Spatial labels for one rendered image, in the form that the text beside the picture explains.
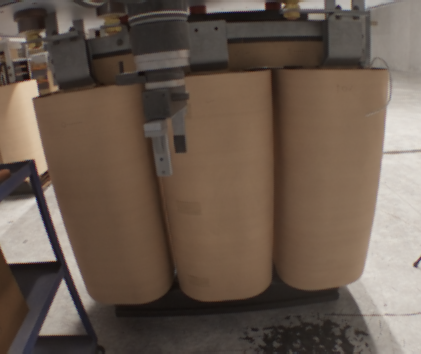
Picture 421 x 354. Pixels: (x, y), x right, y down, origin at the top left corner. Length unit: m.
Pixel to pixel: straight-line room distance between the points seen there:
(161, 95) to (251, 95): 0.48
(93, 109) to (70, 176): 0.25
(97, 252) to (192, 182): 0.47
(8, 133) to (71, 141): 2.20
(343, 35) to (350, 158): 0.41
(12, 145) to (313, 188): 2.78
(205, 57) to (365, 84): 0.52
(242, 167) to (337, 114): 0.36
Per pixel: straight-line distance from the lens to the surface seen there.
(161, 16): 0.55
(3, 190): 0.84
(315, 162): 1.07
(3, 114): 3.23
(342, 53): 1.07
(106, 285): 1.33
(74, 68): 1.06
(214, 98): 0.95
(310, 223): 1.17
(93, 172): 1.08
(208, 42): 0.98
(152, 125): 0.51
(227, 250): 1.15
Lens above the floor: 1.13
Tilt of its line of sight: 22 degrees down
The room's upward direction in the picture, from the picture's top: 5 degrees counter-clockwise
